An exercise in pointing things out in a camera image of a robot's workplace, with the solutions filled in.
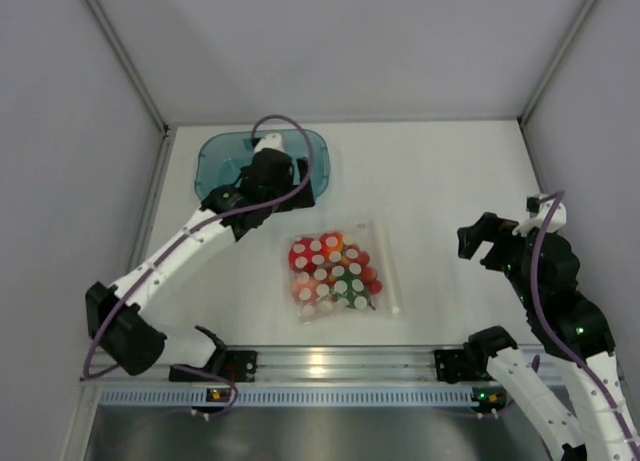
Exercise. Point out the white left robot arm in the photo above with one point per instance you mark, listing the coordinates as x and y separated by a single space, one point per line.
126 318

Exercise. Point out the teal plastic bin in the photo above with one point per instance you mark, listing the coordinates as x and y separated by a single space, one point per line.
222 157

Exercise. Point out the aluminium mounting rail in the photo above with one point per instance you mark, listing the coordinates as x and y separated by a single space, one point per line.
368 364

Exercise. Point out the aluminium frame post left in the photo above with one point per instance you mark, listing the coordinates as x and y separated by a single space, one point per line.
126 63

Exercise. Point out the grey slotted cable duct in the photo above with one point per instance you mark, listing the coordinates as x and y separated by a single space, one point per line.
329 396

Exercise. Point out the aluminium frame post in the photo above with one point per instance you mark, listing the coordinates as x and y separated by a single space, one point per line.
126 63
559 54

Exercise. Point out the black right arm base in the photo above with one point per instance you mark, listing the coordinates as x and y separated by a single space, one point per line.
457 365

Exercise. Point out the aluminium frame post right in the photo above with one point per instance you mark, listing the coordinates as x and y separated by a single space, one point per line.
559 54

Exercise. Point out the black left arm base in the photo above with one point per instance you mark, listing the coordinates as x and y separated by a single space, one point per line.
229 364

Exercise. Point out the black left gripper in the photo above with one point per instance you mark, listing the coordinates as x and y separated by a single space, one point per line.
303 199

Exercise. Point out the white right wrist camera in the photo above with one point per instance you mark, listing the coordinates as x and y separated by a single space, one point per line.
540 208

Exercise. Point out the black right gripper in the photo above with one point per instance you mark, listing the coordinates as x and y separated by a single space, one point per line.
488 227

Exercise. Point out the fake food pieces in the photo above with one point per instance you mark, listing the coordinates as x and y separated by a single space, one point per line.
332 273

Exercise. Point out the clear zip top bag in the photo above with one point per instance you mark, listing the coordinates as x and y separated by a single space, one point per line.
390 303

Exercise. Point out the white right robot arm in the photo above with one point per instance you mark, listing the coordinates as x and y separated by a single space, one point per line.
542 270

